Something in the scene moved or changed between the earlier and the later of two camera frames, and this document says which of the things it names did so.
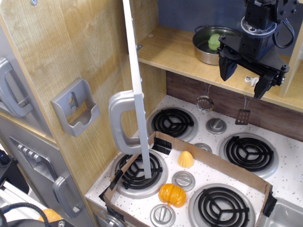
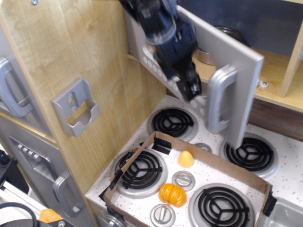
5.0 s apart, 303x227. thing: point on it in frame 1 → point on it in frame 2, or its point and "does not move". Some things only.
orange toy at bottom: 51,215 does not move
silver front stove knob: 162,215 does not move
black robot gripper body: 255,49 → 176,58
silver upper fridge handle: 7,93 does not move
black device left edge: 10,174 does not move
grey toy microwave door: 138,89 → 229,73
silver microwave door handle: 120,101 → 222,75
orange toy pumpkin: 173,195 does not move
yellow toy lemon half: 185,160 does not move
